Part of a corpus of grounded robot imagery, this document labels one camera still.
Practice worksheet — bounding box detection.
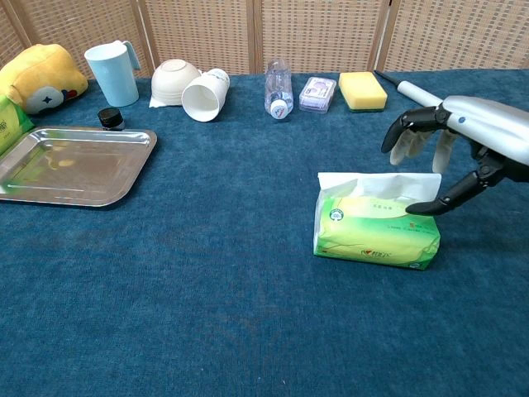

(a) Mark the white handled brush tool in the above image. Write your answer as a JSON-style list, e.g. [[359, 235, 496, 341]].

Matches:
[[373, 69, 446, 107]]

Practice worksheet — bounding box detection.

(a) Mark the beige bowl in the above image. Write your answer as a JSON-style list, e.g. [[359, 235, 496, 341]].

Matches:
[[149, 59, 203, 109]]

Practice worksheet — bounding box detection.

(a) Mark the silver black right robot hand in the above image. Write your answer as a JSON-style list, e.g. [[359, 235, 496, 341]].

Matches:
[[380, 95, 529, 216]]

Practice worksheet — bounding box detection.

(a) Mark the yellow plush toy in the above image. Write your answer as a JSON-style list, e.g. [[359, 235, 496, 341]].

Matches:
[[0, 43, 89, 116]]

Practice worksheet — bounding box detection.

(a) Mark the light blue mug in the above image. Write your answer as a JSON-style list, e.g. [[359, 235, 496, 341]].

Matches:
[[83, 40, 142, 108]]

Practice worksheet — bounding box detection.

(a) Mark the yellow green sponge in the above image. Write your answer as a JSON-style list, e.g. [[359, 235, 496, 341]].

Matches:
[[338, 71, 388, 114]]

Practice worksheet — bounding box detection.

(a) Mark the clear plastic water bottle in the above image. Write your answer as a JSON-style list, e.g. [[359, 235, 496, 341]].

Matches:
[[264, 58, 295, 121]]

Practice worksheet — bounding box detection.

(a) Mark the green packet with white print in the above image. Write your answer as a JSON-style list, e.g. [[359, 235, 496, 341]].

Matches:
[[0, 93, 36, 156]]

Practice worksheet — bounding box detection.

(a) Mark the blue table cloth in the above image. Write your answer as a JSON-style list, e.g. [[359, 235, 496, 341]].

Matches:
[[0, 68, 529, 397]]

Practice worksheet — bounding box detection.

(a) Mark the wooden rattan folding screen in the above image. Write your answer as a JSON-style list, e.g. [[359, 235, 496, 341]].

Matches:
[[0, 0, 529, 79]]

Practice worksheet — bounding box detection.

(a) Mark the stainless steel tray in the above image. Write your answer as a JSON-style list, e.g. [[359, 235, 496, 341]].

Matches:
[[0, 127, 159, 208]]

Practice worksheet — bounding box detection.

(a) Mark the small black jar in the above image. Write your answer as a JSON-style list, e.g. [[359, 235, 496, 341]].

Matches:
[[97, 107, 126, 132]]

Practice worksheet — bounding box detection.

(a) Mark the green soft tissue pack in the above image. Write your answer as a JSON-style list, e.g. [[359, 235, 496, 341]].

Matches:
[[312, 193, 441, 272]]

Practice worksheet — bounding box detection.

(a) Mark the white paper cup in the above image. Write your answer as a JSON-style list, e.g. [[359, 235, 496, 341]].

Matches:
[[181, 68, 231, 123]]

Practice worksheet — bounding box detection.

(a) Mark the clear purple plastic box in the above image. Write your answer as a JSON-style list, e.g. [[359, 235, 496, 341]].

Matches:
[[298, 76, 336, 112]]

